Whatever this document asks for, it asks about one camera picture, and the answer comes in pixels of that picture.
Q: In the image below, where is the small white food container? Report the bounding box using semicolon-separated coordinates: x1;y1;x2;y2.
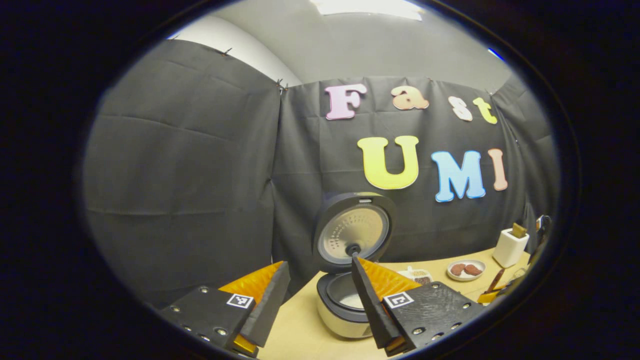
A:
398;266;434;287

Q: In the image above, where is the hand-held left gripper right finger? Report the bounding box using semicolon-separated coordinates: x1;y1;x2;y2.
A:
351;255;486;357

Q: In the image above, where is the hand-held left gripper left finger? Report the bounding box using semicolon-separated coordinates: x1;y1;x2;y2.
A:
159;260;292;358

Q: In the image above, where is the dark wooden spoon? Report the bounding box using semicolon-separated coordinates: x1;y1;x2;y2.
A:
486;269;506;295

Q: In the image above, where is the white toaster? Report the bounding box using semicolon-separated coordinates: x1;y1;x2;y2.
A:
492;227;530;269

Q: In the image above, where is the dark grey rice cooker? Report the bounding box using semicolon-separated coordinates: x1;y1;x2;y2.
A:
312;191;397;340

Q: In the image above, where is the small white plate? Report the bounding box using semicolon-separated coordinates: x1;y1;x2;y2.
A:
446;259;487;282

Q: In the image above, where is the black backdrop cloth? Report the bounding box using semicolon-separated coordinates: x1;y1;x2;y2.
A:
82;39;560;308

